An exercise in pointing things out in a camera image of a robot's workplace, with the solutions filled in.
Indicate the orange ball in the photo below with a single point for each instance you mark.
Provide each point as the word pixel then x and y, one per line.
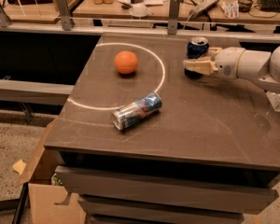
pixel 126 62

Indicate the top grey drawer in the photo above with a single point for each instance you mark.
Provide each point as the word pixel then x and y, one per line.
pixel 168 191

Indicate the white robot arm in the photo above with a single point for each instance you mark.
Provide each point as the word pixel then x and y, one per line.
pixel 262 68

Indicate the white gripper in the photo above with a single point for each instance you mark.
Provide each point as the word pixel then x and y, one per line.
pixel 228 62

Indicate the white bowl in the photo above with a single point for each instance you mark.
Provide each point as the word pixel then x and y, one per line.
pixel 139 11

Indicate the silver blue energy drink can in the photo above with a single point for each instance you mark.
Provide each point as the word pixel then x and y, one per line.
pixel 132 113

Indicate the white power strip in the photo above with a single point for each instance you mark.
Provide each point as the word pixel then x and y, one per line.
pixel 203 6

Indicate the blue pepsi can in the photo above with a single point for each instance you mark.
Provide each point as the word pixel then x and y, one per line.
pixel 196 48

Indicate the lower grey drawer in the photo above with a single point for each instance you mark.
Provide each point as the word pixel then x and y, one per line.
pixel 151 212

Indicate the cardboard box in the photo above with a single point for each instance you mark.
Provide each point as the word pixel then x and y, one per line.
pixel 49 204

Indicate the small white carton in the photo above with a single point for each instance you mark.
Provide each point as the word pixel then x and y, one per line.
pixel 231 10

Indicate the grey drawer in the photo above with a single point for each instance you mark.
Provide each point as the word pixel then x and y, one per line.
pixel 151 212
pixel 168 191

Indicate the metal bracket middle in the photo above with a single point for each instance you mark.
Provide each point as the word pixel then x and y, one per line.
pixel 65 15

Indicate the metal bracket right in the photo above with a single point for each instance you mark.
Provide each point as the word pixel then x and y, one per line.
pixel 173 17

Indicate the black mesh cup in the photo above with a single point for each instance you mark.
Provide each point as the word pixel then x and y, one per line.
pixel 245 5

